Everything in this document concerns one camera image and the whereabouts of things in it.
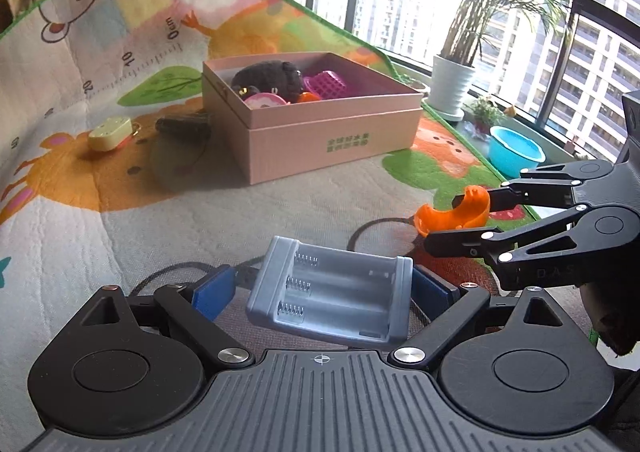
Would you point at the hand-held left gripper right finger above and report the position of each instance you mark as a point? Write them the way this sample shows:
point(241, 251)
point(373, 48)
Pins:
point(425, 292)

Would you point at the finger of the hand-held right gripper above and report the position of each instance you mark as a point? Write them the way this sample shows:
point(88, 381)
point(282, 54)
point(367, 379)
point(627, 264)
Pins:
point(465, 242)
point(540, 187)

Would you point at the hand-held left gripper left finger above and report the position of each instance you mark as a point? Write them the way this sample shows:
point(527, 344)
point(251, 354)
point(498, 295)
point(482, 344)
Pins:
point(212, 294)

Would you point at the orange curved toy mould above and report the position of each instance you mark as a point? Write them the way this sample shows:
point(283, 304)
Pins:
point(457, 214)

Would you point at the grey battery holder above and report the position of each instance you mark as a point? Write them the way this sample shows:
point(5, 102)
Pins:
point(330, 297)

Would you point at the pink cardboard box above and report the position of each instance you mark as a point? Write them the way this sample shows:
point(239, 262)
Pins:
point(330, 142)

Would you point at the dark oblong object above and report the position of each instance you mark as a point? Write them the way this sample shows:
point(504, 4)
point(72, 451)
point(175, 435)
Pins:
point(182, 126)

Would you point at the yellow cheese-shaped toy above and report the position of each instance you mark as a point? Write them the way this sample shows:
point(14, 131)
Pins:
point(110, 132)

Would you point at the yellow cup with pink lid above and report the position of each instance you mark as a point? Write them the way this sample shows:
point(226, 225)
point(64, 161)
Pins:
point(265, 100)

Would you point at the pink toy net scoop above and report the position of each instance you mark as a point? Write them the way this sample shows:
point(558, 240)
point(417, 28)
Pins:
point(327, 83)

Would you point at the orange scalloped toy cup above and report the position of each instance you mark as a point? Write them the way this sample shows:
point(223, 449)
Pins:
point(310, 97)

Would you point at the black plush toy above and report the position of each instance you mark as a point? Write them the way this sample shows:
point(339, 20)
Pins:
point(267, 77)

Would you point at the blue plastic basin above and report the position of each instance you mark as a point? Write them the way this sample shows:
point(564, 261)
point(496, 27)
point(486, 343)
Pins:
point(515, 149)

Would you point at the colourful printed play mat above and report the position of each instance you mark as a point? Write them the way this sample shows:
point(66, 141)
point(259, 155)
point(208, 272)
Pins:
point(150, 232)

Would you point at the small potted plant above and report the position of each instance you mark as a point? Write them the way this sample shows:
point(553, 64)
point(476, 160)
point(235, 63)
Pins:
point(482, 112)

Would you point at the potted palm in white pot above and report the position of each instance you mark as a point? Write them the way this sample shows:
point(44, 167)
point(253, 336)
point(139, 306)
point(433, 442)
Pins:
point(452, 82)

